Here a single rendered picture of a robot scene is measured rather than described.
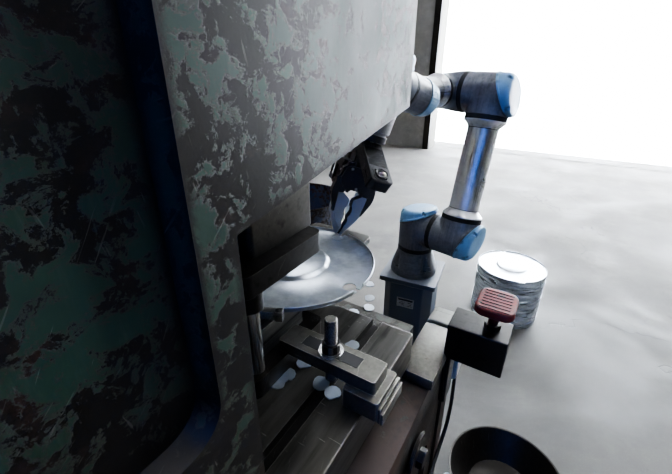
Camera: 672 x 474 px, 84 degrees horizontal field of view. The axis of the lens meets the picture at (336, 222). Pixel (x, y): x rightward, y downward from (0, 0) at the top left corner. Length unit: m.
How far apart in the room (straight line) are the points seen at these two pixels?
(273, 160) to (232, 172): 0.04
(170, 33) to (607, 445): 1.58
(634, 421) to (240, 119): 1.64
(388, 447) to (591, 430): 1.10
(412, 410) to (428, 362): 0.09
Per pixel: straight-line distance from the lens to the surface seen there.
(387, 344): 0.62
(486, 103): 1.11
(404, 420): 0.64
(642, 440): 1.69
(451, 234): 1.14
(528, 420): 1.56
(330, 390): 0.55
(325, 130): 0.32
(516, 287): 1.79
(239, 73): 0.25
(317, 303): 0.57
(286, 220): 0.50
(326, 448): 0.50
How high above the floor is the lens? 1.11
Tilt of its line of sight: 24 degrees down
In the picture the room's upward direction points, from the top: straight up
